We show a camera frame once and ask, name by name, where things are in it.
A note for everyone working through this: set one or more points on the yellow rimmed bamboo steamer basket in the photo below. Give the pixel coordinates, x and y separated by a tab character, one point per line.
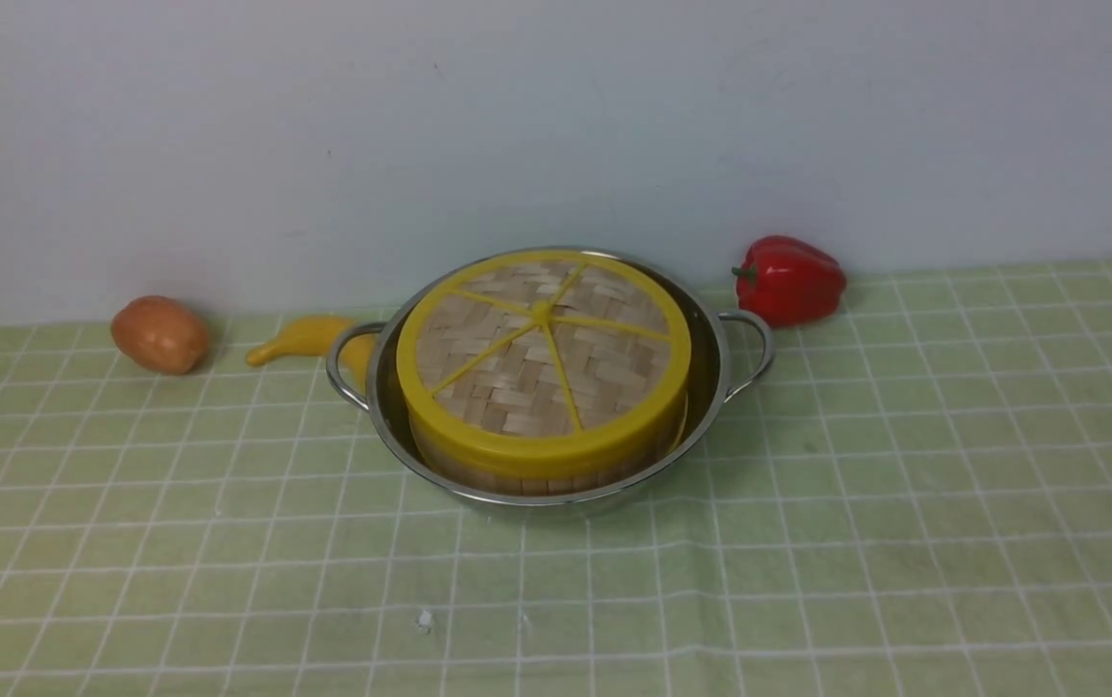
563	478

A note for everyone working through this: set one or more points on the yellow woven bamboo steamer lid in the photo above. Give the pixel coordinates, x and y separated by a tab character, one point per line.
543	357

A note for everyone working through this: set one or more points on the brown potato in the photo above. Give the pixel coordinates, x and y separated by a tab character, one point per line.
160	335

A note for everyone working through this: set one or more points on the yellow toy banana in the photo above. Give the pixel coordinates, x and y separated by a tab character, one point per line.
313	336

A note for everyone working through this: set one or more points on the red bell pepper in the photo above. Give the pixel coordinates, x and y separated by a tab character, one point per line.
788	282

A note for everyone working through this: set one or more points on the green checkered tablecloth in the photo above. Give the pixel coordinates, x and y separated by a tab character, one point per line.
917	502

